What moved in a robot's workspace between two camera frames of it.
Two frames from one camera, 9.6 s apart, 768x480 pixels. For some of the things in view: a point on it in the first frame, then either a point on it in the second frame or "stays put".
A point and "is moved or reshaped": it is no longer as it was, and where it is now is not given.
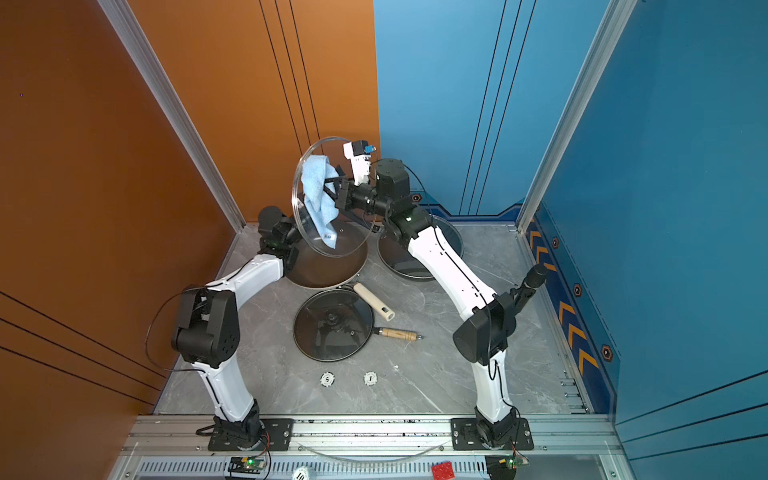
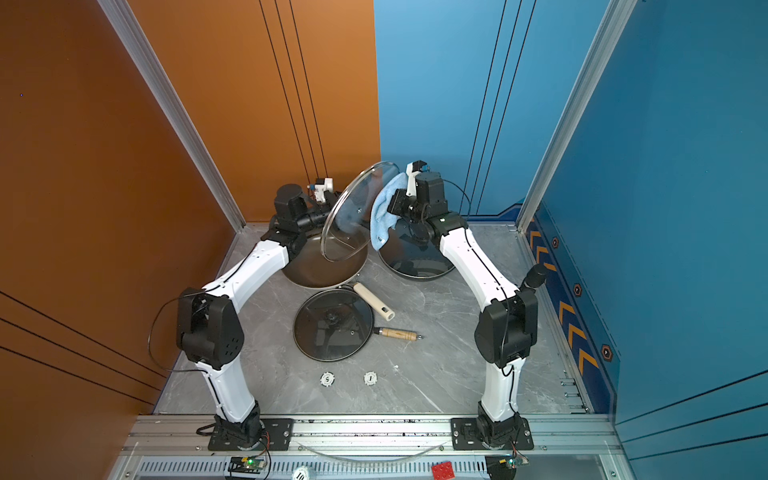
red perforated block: x=443 y=471 stays put
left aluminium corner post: x=177 y=109 stays put
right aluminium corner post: x=617 y=14 stays put
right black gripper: x=348 y=197 → x=397 y=205
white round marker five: x=327 y=379 stays put
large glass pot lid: x=328 y=228 is moved or reshaped
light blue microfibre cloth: x=321 y=205 → x=381 y=220
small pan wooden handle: x=397 y=334 stays put
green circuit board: x=248 y=462 stays put
